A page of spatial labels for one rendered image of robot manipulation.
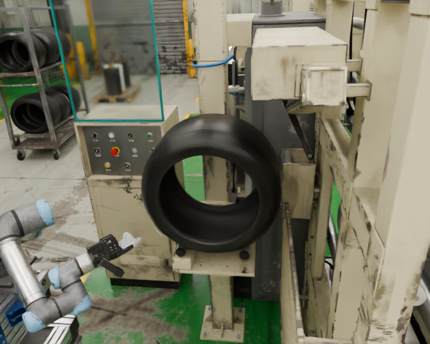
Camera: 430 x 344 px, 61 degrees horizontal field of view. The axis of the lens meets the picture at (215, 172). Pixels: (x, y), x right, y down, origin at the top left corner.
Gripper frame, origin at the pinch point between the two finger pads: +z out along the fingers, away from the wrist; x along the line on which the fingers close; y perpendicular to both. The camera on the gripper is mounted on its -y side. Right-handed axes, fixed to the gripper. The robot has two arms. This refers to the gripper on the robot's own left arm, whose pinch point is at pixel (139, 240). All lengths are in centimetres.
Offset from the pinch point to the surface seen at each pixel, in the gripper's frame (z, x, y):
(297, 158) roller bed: 89, -3, 0
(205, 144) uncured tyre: 31, -27, 29
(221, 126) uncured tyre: 40, -27, 33
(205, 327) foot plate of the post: 27, 58, -90
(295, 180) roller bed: 75, -14, -5
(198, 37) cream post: 55, -5, 69
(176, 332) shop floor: 11, 66, -86
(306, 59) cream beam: 44, -73, 46
